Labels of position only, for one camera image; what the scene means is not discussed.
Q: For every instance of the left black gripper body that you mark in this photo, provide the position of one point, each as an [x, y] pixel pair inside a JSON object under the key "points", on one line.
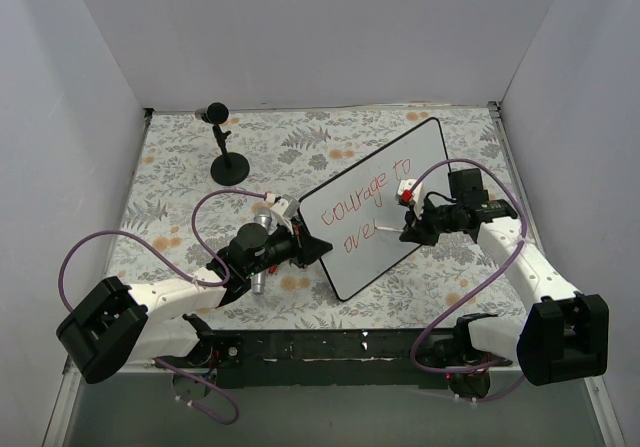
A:
{"points": [[300, 246]]}

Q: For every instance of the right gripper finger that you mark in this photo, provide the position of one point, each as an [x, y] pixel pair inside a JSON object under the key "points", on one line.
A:
{"points": [[419, 236], [413, 220]]}

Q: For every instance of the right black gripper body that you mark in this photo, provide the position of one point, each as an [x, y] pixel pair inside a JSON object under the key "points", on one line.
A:
{"points": [[426, 222]]}

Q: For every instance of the red white marker pen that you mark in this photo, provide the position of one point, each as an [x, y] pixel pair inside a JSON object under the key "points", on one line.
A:
{"points": [[388, 229]]}

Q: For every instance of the white whiteboard black frame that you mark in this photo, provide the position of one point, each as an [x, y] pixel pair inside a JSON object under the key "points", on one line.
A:
{"points": [[345, 209]]}

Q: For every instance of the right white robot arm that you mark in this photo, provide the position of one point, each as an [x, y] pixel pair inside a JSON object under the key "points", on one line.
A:
{"points": [[565, 335]]}

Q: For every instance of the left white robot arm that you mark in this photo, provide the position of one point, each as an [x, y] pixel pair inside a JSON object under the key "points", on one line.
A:
{"points": [[118, 323]]}

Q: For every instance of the black microphone stand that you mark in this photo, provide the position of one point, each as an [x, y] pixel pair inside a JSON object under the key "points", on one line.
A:
{"points": [[229, 168]]}

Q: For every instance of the floral table mat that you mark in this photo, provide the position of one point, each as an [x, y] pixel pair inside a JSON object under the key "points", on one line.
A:
{"points": [[175, 214]]}

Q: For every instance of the black base bar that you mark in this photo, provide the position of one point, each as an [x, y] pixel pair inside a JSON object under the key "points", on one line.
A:
{"points": [[318, 357]]}

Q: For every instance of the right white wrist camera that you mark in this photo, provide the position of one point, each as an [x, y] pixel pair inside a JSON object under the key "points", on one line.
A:
{"points": [[411, 194]]}

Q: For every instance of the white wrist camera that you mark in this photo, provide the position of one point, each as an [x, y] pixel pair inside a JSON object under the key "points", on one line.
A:
{"points": [[411, 194], [284, 210]]}

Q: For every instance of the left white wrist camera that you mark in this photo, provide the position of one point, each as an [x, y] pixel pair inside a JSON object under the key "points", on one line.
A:
{"points": [[284, 210]]}

